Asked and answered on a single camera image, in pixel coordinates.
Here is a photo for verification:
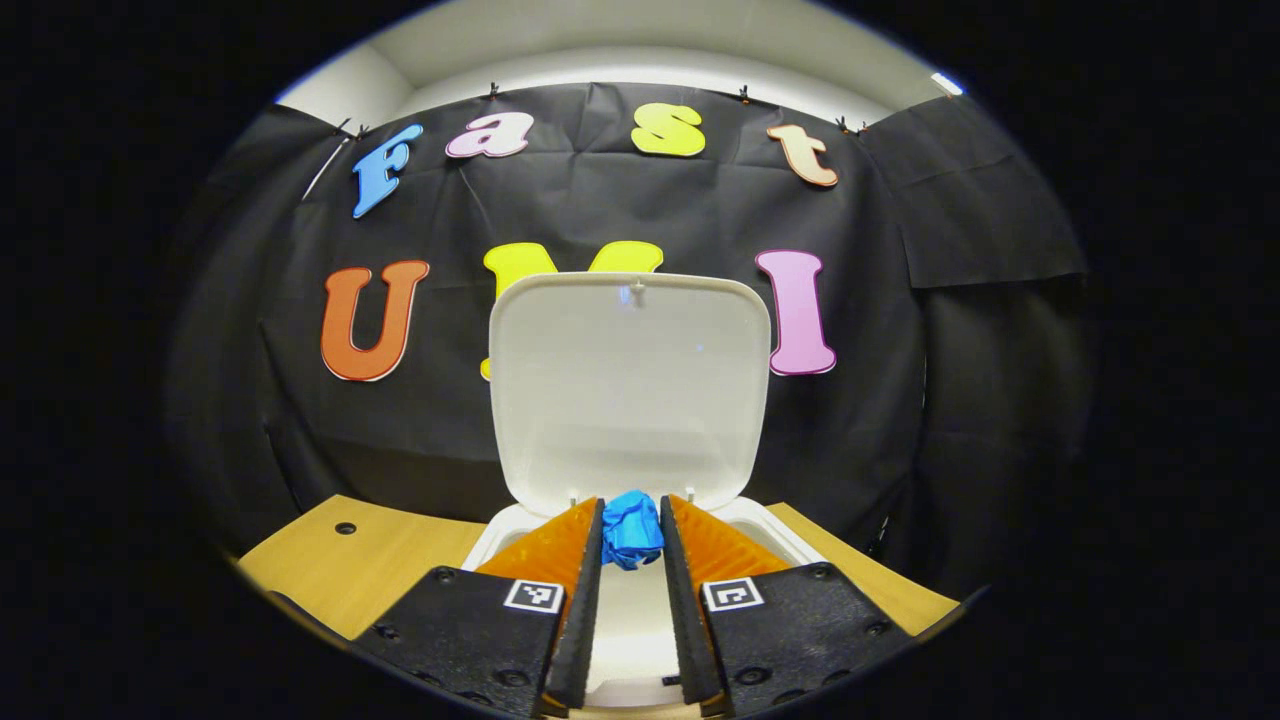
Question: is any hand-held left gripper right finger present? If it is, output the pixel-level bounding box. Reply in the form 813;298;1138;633
660;494;916;719

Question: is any wooden desktop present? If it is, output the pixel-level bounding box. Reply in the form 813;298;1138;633
235;494;961;720

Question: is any black backdrop cloth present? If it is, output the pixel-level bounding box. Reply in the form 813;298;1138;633
165;82;1091;601

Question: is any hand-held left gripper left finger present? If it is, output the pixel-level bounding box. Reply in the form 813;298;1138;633
350;497;607;719

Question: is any white desktop garbage bin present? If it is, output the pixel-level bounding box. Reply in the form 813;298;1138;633
462;272;831;708

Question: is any blue paper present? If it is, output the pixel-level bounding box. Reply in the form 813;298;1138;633
600;489;666;571

